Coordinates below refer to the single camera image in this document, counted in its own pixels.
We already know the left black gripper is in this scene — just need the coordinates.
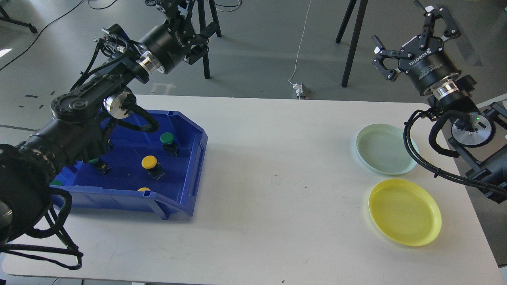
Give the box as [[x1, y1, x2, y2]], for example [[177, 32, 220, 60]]
[[139, 0, 222, 74]]

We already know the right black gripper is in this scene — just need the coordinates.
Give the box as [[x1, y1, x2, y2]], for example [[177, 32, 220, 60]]
[[372, 0, 462, 97]]

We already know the yellow push button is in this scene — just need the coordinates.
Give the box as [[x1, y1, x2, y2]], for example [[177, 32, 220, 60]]
[[141, 155, 165, 181]]

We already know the green push button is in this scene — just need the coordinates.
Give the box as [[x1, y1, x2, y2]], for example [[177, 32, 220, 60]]
[[88, 157, 112, 176], [160, 132, 180, 157]]

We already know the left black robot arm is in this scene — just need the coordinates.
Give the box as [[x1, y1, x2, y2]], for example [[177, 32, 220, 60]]
[[0, 0, 222, 270]]

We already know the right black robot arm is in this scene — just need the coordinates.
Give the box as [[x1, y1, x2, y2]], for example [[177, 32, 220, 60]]
[[373, 0, 506, 203]]

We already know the light green plate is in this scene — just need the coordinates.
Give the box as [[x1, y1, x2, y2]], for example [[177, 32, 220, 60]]
[[354, 124, 417, 176]]

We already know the yellow plate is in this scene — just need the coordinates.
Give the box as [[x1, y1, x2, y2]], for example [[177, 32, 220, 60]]
[[368, 179, 442, 247]]

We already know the green button at bin corner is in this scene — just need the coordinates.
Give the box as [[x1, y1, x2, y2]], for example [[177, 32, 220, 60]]
[[50, 180, 63, 186]]

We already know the black tripod left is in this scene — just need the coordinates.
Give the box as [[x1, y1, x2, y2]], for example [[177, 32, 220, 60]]
[[186, 0, 220, 80]]

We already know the black tripod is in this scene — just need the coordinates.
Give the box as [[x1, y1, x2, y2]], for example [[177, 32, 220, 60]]
[[335, 0, 369, 88], [186, 0, 220, 80]]

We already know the black tripod right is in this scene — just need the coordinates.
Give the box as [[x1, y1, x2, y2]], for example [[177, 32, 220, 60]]
[[335, 0, 369, 88]]

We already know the white power adapter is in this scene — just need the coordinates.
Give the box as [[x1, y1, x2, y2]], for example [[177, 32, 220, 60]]
[[292, 83, 311, 100]]

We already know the blue plastic bin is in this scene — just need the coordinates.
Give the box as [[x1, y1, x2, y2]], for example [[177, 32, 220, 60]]
[[55, 110, 208, 220]]

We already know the black stand foot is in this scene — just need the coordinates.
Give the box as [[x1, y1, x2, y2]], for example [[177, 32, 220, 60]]
[[0, 5, 38, 34]]

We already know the white cable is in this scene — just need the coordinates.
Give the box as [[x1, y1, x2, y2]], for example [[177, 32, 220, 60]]
[[288, 0, 312, 84]]

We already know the black floor cable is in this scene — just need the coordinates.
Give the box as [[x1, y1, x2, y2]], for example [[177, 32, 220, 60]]
[[0, 0, 119, 72]]

